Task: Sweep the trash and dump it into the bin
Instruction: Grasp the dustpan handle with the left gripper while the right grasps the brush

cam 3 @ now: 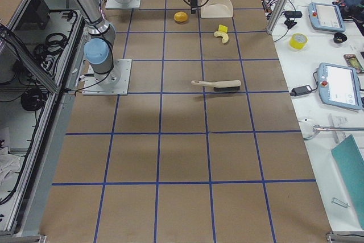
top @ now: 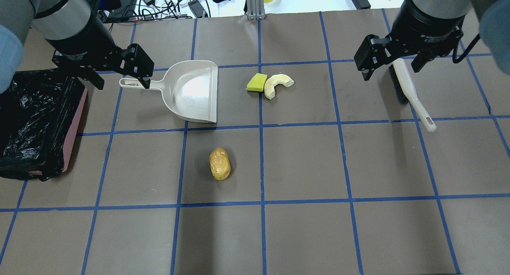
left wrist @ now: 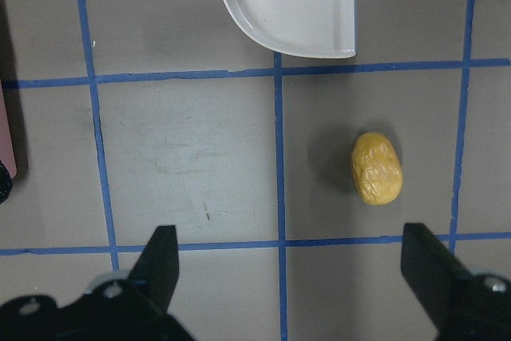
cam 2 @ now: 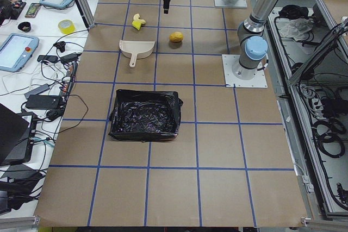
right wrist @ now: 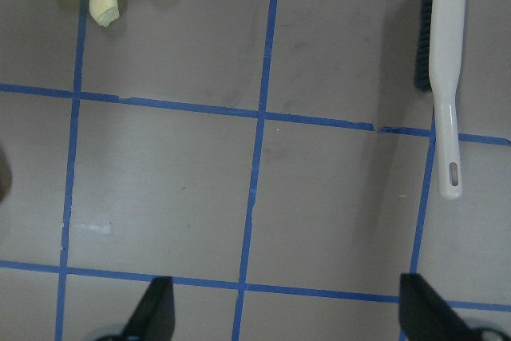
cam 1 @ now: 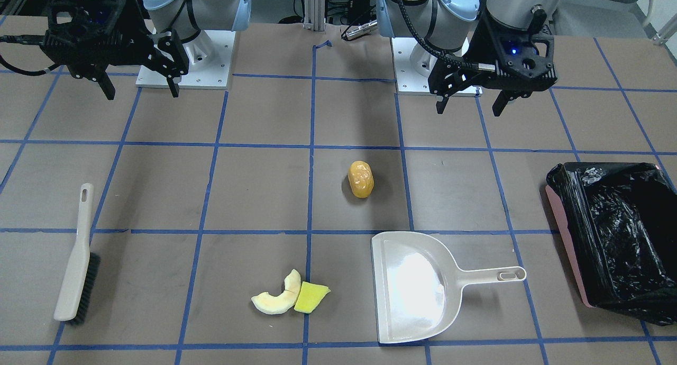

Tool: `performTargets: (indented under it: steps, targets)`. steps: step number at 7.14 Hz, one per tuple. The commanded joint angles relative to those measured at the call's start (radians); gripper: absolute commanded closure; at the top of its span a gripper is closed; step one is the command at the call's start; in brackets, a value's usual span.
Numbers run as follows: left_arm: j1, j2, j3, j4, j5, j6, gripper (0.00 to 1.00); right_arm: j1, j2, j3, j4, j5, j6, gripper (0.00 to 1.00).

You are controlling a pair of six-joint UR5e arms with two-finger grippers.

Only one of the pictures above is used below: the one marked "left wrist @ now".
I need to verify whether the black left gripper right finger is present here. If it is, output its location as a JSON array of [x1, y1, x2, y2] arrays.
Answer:
[[402, 223, 473, 331]]

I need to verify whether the yellow lemon-shaped toy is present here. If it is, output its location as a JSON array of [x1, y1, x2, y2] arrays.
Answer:
[[351, 132, 403, 206]]

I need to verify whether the pink bin with black liner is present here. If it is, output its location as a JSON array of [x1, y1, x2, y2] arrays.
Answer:
[[0, 81, 18, 179]]

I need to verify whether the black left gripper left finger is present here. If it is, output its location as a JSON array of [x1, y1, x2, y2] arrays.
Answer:
[[128, 225, 178, 312]]

